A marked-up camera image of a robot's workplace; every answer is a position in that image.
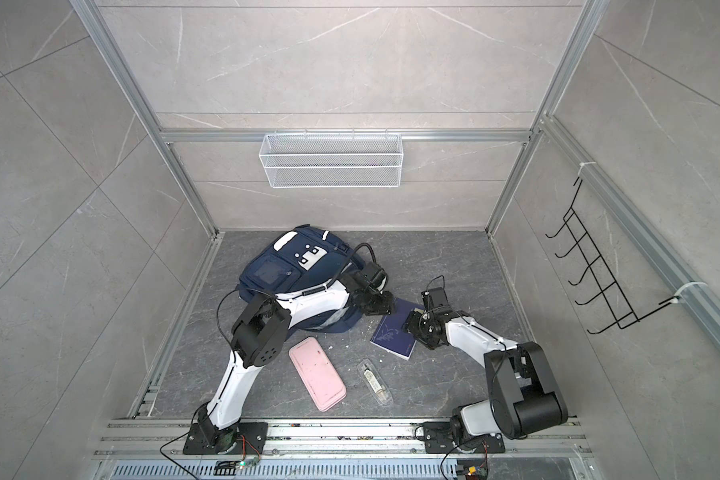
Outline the white wire mesh basket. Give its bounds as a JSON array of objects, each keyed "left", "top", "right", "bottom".
[{"left": 259, "top": 133, "right": 404, "bottom": 189}]

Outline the black wire hook rack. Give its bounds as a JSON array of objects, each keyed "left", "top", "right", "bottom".
[{"left": 544, "top": 178, "right": 683, "bottom": 336}]

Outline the pink pencil case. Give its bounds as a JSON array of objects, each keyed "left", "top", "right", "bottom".
[{"left": 288, "top": 337, "right": 347, "bottom": 412}]

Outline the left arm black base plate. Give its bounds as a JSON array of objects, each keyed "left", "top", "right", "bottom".
[{"left": 182, "top": 422, "right": 269, "bottom": 455}]

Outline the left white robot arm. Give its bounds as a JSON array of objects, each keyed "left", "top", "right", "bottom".
[{"left": 197, "top": 262, "right": 394, "bottom": 437}]

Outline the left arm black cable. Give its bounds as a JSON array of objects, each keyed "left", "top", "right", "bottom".
[{"left": 326, "top": 242, "right": 378, "bottom": 289}]

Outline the navy blue student backpack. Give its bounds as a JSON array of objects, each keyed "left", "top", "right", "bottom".
[{"left": 237, "top": 225, "right": 381, "bottom": 335}]

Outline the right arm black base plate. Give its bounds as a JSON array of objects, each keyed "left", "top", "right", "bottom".
[{"left": 414, "top": 420, "right": 506, "bottom": 454}]

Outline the aluminium front rail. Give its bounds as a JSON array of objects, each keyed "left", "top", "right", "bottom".
[{"left": 93, "top": 418, "right": 593, "bottom": 460}]

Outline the navy blue notebook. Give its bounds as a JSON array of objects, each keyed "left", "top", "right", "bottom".
[{"left": 370, "top": 298, "right": 423, "bottom": 360}]

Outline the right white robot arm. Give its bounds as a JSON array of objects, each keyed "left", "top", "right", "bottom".
[{"left": 404, "top": 287, "right": 569, "bottom": 446}]

